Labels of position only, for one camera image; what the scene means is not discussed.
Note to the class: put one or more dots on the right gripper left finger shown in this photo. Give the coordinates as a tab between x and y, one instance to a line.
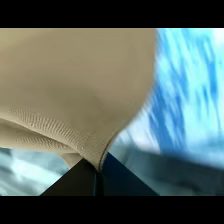
78	181

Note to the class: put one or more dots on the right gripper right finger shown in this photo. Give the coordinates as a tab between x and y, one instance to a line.
123	181

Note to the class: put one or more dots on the brown T-shirt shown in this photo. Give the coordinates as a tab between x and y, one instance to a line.
73	86

